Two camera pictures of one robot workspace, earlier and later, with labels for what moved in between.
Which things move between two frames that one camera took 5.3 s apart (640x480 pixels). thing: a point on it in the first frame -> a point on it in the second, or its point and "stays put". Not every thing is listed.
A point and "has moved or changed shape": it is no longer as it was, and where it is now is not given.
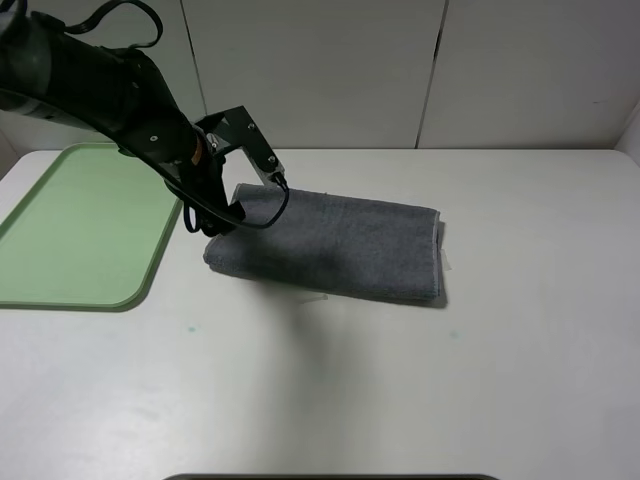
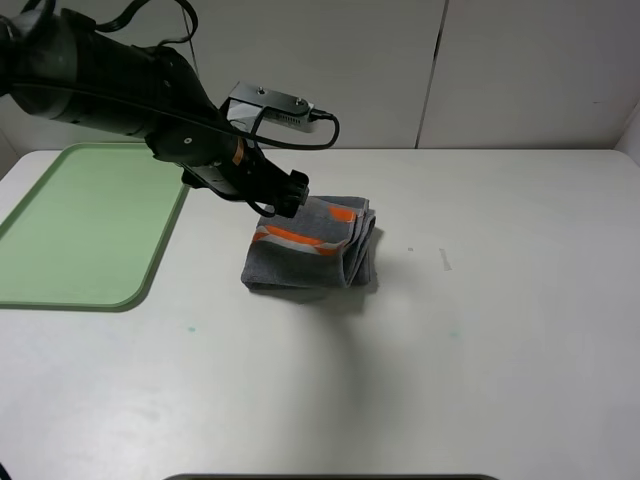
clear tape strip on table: [446, 262] stays put
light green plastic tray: [91, 236] stays put
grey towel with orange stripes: [341, 242] has moved or changed shape
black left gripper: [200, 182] -> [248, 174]
